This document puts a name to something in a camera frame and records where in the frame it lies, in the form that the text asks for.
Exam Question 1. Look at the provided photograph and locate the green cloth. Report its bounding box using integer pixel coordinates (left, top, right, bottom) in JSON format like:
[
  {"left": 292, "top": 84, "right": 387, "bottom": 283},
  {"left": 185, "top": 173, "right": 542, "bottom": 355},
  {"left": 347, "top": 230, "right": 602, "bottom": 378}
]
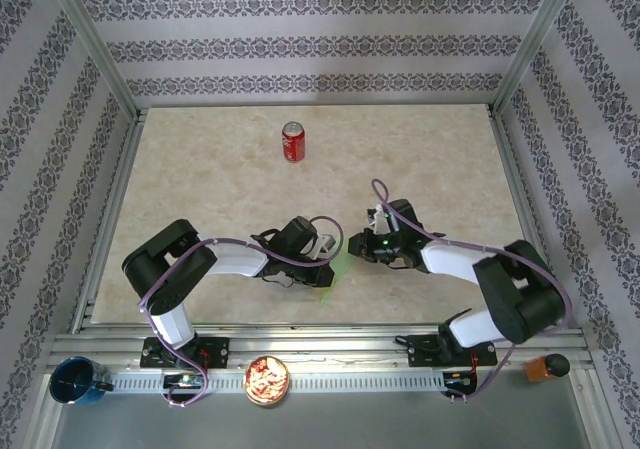
[{"left": 318, "top": 251, "right": 359, "bottom": 308}]

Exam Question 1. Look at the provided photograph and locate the red soda can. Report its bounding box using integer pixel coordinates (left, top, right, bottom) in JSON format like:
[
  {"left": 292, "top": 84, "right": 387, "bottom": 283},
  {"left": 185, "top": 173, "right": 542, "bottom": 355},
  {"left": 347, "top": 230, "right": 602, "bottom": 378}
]
[{"left": 281, "top": 120, "right": 307, "bottom": 164}]

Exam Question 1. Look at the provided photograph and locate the round tin of food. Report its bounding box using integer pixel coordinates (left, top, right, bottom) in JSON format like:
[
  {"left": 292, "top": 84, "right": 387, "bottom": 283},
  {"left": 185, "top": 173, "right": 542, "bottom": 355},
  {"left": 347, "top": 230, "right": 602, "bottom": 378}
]
[{"left": 242, "top": 354, "right": 291, "bottom": 406}]

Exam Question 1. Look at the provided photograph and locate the small circuit board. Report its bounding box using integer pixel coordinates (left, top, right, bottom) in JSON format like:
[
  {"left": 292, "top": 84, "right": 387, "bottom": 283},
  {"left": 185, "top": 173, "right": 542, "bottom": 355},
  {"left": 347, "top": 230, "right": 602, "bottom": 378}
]
[
  {"left": 163, "top": 372, "right": 205, "bottom": 389},
  {"left": 443, "top": 370, "right": 477, "bottom": 388}
]

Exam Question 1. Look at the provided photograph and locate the orange block with black knob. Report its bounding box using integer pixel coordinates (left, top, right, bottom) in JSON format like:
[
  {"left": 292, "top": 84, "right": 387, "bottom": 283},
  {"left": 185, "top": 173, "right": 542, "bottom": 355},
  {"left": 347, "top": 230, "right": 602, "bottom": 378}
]
[{"left": 522, "top": 353, "right": 571, "bottom": 384}]

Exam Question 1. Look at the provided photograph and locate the blue mug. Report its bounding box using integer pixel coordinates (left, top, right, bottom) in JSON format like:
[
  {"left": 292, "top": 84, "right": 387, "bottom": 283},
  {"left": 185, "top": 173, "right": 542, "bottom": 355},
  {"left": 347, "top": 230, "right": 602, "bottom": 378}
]
[{"left": 48, "top": 356, "right": 114, "bottom": 407}]

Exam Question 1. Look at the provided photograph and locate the aluminium front rail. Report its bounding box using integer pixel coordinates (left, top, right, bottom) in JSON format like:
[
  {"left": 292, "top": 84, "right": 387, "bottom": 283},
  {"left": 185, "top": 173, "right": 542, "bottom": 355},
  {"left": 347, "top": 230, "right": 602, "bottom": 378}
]
[{"left": 49, "top": 324, "right": 589, "bottom": 373}]

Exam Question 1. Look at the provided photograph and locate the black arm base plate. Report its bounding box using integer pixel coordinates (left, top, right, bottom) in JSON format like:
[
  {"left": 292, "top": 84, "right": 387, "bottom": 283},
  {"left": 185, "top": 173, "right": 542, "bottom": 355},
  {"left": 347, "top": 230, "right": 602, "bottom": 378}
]
[
  {"left": 139, "top": 336, "right": 230, "bottom": 370},
  {"left": 407, "top": 333, "right": 497, "bottom": 369}
]

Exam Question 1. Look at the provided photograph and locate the slotted white cable duct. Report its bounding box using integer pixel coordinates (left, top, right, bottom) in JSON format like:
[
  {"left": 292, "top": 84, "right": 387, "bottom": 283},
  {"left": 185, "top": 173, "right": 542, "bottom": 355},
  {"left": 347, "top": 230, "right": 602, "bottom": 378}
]
[{"left": 107, "top": 371, "right": 451, "bottom": 394}]

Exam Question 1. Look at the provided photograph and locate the aluminium side rail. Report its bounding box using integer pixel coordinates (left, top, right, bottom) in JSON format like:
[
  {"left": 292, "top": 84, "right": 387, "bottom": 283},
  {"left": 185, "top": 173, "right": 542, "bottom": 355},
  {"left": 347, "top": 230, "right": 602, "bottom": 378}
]
[
  {"left": 72, "top": 108, "right": 149, "bottom": 334},
  {"left": 487, "top": 106, "right": 569, "bottom": 328}
]

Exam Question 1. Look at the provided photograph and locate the purple cable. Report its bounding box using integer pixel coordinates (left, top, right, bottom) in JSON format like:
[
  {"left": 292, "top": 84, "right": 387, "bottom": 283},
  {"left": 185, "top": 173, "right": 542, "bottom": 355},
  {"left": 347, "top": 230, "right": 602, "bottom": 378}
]
[
  {"left": 137, "top": 215, "right": 345, "bottom": 410},
  {"left": 370, "top": 178, "right": 574, "bottom": 405}
]

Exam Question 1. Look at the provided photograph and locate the aluminium frame post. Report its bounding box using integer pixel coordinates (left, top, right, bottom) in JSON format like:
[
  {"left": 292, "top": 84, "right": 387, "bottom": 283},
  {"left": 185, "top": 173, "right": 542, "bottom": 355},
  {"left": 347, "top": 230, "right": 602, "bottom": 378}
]
[
  {"left": 492, "top": 0, "right": 584, "bottom": 115},
  {"left": 42, "top": 0, "right": 141, "bottom": 120}
]

